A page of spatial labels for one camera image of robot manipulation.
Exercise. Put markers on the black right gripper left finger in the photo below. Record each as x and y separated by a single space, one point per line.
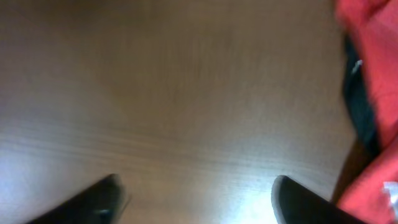
101 203

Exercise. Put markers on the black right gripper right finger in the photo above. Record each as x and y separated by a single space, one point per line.
293 203

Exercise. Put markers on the red printed t-shirt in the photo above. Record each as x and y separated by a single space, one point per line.
372 25

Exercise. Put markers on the dark navy garment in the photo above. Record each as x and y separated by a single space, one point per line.
356 100

